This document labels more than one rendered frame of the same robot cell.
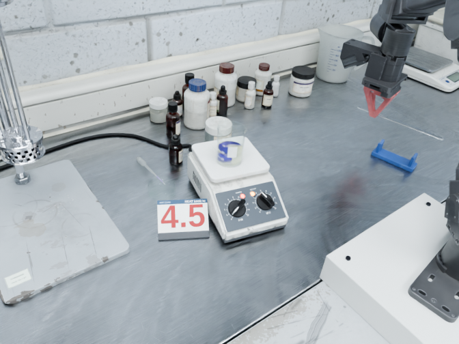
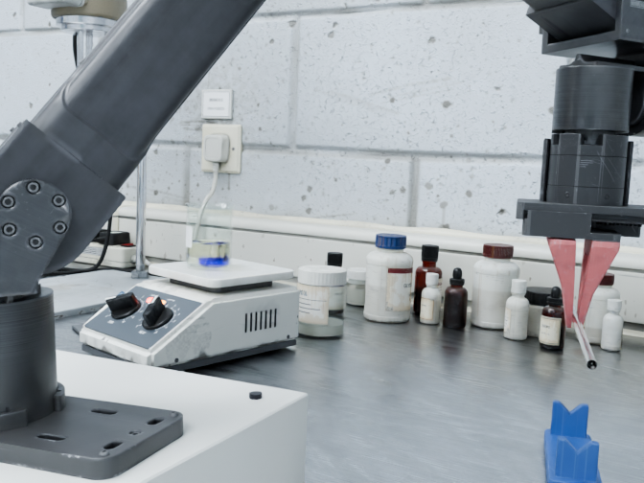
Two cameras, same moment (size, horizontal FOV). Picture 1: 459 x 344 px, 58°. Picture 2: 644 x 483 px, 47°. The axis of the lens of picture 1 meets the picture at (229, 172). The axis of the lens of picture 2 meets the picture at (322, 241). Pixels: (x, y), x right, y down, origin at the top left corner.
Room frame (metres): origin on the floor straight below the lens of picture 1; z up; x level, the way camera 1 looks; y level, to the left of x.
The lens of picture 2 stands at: (0.46, -0.79, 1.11)
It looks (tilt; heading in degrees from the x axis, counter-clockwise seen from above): 6 degrees down; 69
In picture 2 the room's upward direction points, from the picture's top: 3 degrees clockwise
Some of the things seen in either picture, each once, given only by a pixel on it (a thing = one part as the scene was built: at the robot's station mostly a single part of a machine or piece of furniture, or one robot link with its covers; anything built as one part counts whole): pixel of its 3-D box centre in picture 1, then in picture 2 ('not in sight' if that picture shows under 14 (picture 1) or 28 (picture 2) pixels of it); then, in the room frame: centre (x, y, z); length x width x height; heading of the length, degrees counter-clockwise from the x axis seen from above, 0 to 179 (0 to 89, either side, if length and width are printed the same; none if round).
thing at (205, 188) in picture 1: (233, 183); (201, 312); (0.62, -0.01, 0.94); 0.22 x 0.13 x 0.08; 27
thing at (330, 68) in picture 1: (341, 54); not in sight; (1.27, -0.32, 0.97); 0.18 x 0.13 x 0.15; 83
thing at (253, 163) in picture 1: (229, 157); (221, 271); (0.65, 0.00, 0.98); 0.12 x 0.12 x 0.01; 27
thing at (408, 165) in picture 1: (395, 154); (572, 444); (0.81, -0.38, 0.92); 0.10 x 0.03 x 0.04; 54
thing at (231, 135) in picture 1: (229, 142); (211, 234); (0.63, 0.00, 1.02); 0.06 x 0.05 x 0.08; 40
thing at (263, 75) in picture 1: (262, 78); (598, 307); (1.11, -0.07, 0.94); 0.05 x 0.05 x 0.09
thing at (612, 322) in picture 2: (275, 85); (612, 324); (1.10, -0.11, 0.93); 0.02 x 0.02 x 0.06
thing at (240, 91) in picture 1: (246, 89); (542, 311); (1.06, -0.03, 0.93); 0.05 x 0.05 x 0.06
